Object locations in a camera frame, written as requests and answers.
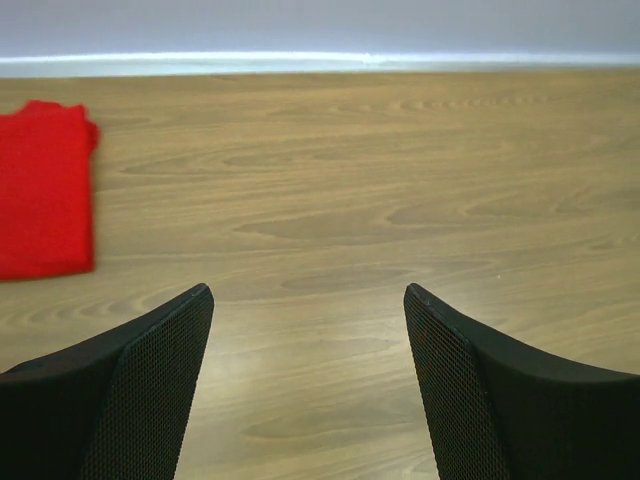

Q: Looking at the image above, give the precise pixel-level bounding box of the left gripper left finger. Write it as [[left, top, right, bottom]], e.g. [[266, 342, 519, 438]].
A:
[[1, 284, 214, 479]]

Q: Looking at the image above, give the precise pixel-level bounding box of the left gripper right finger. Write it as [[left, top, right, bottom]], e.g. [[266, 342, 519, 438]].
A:
[[404, 283, 639, 479]]

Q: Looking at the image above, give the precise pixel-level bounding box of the red t shirt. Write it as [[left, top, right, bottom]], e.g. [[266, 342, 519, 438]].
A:
[[1, 100, 100, 280]]

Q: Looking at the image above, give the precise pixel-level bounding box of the aluminium frame rail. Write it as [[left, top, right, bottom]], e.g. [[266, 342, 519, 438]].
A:
[[1, 52, 639, 79]]

